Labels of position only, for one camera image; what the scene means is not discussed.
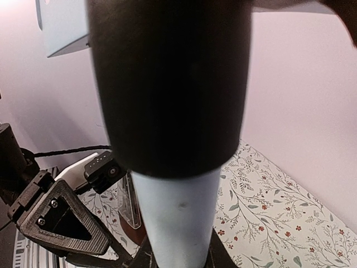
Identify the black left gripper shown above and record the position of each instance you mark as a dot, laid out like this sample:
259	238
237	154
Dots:
50	214

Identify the light blue music stand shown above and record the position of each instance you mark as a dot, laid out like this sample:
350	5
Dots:
172	79

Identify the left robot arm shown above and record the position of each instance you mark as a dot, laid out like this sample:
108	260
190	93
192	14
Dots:
16	171

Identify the brown wooden metronome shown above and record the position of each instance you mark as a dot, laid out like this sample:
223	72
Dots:
129	213

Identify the floral patterned table mat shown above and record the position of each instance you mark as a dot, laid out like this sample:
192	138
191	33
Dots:
265	219

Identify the aluminium base frame rail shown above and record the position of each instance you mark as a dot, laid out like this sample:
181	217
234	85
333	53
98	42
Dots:
29	254

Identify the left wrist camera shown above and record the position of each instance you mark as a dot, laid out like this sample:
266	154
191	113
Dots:
97	172

